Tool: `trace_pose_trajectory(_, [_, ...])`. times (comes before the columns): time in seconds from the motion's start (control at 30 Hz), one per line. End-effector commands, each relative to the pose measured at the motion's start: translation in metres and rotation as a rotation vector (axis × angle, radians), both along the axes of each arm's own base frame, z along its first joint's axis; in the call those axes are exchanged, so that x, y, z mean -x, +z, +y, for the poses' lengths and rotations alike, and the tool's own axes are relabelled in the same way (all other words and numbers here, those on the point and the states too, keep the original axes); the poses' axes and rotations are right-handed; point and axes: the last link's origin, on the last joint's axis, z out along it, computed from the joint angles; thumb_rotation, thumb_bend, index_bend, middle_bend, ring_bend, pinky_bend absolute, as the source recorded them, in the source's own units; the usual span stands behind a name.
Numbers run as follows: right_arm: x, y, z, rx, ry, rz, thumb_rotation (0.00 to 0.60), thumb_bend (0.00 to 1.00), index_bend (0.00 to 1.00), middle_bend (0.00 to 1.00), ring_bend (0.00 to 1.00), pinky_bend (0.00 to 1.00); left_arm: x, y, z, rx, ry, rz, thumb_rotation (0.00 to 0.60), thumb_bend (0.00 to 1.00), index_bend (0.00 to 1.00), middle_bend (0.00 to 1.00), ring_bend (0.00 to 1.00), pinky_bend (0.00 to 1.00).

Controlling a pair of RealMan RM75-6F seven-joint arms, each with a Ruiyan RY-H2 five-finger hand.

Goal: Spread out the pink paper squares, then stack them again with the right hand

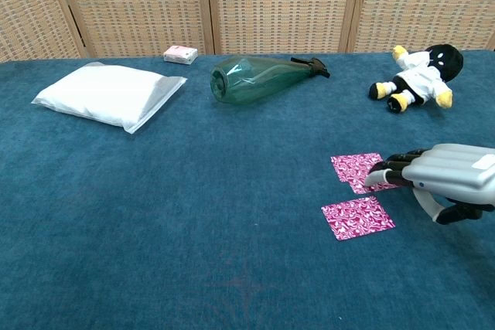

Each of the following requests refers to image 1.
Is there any white filled plastic zip bag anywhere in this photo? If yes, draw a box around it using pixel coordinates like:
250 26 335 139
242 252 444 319
30 61 189 136

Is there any green transparent spray bottle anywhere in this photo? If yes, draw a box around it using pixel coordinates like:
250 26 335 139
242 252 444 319
210 55 332 107

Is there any blue felt table mat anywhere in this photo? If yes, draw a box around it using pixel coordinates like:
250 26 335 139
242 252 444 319
0 49 495 330

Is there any black-headed plush doll white coat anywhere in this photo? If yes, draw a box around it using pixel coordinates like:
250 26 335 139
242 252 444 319
367 43 464 115

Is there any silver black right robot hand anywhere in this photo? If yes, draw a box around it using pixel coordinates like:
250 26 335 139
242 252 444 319
363 143 495 225

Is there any woven wood-framed screen panel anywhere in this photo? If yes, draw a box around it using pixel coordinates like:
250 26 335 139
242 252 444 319
195 0 364 56
42 0 216 59
346 0 495 53
0 0 88 63

